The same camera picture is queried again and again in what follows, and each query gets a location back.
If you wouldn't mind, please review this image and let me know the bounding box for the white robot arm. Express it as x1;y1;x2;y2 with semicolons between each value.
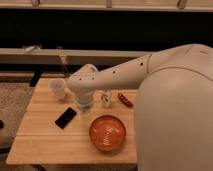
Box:
67;54;151;111

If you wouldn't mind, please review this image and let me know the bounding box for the orange ceramic bowl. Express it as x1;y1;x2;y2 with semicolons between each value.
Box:
89;115;126;152

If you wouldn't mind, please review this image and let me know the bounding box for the long wooden bench rail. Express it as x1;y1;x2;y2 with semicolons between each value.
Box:
0;48;150;65

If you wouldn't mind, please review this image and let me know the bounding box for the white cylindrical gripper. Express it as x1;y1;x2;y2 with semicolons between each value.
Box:
75;92;93;110

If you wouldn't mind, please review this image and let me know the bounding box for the black smartphone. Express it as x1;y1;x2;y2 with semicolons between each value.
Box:
55;107;77;129

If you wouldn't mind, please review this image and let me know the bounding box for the light wooden table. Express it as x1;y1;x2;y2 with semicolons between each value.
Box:
7;78;137;164

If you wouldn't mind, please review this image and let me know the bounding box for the white robot body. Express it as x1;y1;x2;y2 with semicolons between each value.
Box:
135;45;213;171

